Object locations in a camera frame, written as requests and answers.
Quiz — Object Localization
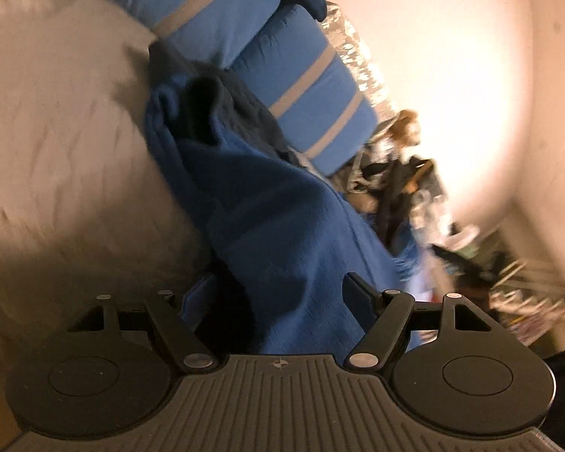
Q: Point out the blue fleece jacket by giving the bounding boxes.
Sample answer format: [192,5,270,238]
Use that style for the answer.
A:
[145,41,426,359]

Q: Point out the right blue striped pillow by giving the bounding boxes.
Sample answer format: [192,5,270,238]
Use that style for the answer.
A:
[231,5,377,177]

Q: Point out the cluttered items beside bed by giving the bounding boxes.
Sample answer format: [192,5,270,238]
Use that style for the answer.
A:
[331,110,565,346]

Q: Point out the grey quilted bed cover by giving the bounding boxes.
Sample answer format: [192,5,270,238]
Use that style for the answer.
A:
[0,0,205,449]

